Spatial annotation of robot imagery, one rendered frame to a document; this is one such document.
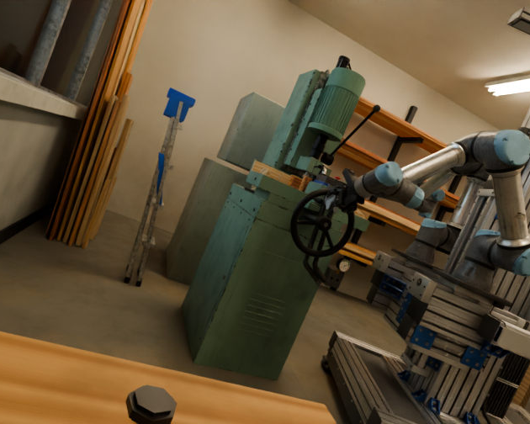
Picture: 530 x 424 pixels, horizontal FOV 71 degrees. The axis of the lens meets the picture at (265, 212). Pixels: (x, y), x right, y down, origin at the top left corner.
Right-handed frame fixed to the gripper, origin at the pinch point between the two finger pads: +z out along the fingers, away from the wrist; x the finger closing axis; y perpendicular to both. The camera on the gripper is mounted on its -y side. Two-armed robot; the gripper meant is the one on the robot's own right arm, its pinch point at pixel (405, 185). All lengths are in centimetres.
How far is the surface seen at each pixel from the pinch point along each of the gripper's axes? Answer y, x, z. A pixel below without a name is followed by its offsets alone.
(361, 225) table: 29, -63, -65
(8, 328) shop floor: 97, -199, -76
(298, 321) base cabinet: 82, -81, -66
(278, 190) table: 23, -109, -68
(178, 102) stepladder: -8, -159, 3
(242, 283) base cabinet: 67, -114, -68
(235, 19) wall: -121, -125, 176
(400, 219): 29, 101, 133
